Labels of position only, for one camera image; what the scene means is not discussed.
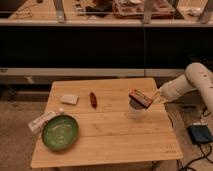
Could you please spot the wooden table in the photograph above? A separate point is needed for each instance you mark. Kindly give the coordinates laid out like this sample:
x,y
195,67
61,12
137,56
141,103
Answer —
x,y
107,134

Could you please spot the red sausage-shaped toy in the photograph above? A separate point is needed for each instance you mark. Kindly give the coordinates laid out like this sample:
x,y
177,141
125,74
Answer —
x,y
93,100

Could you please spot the white tube with cap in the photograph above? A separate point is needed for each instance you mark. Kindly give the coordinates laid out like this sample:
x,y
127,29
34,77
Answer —
x,y
37,124

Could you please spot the dark brown eraser block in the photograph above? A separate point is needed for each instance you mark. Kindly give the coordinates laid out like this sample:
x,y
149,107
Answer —
x,y
140,98

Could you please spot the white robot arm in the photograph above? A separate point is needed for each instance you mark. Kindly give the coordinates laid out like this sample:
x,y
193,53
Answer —
x,y
196,77

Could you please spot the translucent white cup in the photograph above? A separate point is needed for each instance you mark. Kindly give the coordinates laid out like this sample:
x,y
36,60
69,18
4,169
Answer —
x,y
135,109

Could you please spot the white sponge block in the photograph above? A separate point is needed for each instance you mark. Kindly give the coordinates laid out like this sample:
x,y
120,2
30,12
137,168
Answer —
x,y
69,99

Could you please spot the cluttered tray on shelf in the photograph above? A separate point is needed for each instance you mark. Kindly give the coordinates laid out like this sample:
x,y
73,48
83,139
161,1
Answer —
x,y
135,8

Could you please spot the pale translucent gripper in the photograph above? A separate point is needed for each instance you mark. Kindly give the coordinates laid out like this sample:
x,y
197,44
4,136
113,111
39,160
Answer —
x,y
158,98

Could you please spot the green ceramic bowl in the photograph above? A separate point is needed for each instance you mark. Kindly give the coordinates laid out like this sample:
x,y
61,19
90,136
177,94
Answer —
x,y
60,132

